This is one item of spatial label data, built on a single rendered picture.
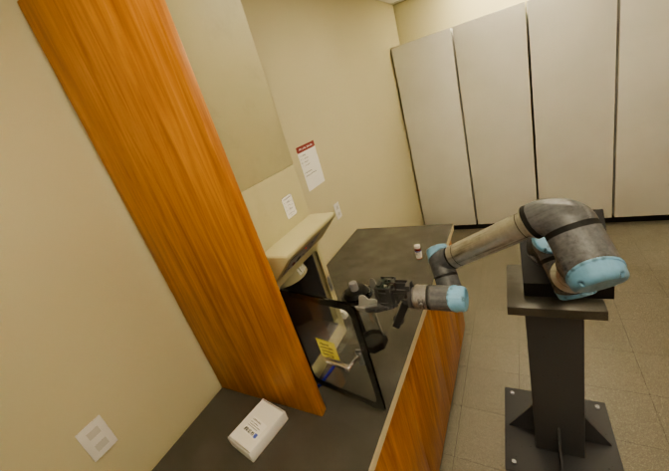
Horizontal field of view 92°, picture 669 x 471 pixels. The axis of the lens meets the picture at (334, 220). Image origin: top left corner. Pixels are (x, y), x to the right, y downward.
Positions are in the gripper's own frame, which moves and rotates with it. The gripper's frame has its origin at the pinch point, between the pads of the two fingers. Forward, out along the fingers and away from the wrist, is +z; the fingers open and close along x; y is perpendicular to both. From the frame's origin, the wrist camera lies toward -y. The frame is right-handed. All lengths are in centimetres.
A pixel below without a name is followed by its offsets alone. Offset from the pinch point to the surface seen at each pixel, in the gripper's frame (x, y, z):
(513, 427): -52, -123, -36
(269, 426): 36, -25, 25
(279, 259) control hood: 17.4, 26.8, 11.4
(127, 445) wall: 59, -17, 63
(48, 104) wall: 29, 86, 62
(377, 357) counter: -2.1, -29.5, 1.4
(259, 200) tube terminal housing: 8.1, 42.7, 19.4
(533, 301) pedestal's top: -42, -30, -51
